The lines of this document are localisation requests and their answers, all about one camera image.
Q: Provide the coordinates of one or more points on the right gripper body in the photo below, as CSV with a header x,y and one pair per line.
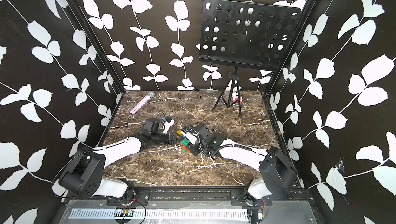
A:
x,y
195,145

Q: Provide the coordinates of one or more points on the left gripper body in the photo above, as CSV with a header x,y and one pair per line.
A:
x,y
162,138

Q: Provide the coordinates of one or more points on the dark green long lego brick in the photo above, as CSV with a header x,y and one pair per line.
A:
x,y
185,142

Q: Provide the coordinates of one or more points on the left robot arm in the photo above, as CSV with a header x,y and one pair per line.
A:
x,y
83,174

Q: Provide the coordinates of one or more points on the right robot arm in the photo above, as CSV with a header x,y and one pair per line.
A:
x,y
277,172

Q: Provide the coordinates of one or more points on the purple glitter microphone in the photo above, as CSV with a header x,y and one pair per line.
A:
x,y
142,102

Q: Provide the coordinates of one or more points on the pink object behind stand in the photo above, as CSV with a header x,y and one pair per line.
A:
x,y
236,99

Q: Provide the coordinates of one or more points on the black perforated music stand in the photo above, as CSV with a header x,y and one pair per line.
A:
x,y
245,35

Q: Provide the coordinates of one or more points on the black mounting rail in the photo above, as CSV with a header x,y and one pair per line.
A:
x,y
237,195

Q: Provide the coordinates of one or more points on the white slotted cable duct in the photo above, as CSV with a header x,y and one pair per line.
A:
x,y
135,214

